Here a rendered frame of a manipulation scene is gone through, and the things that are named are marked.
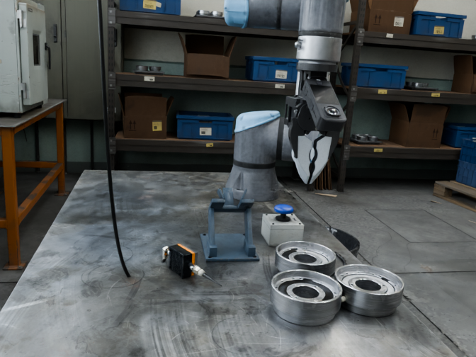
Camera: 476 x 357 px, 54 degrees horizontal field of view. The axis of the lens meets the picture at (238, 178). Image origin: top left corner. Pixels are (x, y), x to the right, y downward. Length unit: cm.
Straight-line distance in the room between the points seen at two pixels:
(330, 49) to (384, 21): 385
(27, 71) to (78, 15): 175
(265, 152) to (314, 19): 50
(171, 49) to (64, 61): 99
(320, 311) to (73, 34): 401
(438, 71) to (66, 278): 508
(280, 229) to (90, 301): 40
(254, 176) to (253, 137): 10
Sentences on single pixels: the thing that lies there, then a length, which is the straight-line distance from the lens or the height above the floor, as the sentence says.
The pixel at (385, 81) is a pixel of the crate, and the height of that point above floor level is 107.
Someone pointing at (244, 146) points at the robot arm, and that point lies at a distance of 122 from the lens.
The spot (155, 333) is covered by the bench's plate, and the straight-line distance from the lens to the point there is 66.
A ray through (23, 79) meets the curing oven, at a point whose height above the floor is 99.
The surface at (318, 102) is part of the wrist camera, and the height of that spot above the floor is 110.
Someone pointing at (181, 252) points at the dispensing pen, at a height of 84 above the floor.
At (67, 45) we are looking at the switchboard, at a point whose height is 120.
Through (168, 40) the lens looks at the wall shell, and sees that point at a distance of 468.
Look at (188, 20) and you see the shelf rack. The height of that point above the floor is 146.
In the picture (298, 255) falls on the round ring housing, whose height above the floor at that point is 83.
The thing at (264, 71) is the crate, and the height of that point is 109.
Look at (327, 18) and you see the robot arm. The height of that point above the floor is 123.
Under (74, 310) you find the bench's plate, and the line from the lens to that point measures 72.
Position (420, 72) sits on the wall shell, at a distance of 547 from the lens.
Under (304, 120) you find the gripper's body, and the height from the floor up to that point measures 107.
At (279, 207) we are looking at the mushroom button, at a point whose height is 87.
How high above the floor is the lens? 115
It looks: 14 degrees down
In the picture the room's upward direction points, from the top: 4 degrees clockwise
